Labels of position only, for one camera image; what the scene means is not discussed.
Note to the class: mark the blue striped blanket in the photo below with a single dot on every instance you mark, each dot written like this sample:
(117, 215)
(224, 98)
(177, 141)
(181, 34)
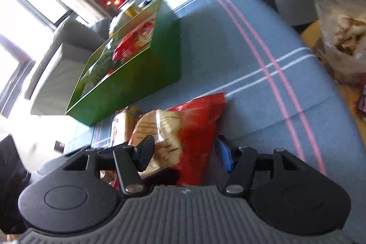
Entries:
(243, 61)

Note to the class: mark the plastic bag of food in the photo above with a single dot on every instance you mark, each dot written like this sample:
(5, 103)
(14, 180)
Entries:
(343, 32)

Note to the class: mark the clear cake packet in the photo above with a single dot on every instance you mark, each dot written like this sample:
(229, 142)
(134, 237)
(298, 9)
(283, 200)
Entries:
(125, 121)

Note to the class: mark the green snack packet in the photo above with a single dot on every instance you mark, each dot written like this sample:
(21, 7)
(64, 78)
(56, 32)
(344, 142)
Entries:
(100, 64)

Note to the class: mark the yellow can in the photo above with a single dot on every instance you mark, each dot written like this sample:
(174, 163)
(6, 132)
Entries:
(132, 9)

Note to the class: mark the yellow red snack bag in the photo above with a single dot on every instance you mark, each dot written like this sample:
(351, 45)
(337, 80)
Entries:
(128, 46)

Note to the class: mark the wall socket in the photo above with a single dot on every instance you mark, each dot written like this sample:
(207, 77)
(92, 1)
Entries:
(59, 146)

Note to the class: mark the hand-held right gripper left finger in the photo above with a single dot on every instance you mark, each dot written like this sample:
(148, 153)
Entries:
(145, 149)

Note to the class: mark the grey armchair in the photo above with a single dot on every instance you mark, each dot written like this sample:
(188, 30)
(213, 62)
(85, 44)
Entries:
(57, 66)

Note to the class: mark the green cardboard box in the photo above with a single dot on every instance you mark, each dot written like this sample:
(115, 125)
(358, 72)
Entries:
(137, 81)

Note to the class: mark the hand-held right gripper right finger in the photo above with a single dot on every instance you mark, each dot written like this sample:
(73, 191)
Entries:
(226, 155)

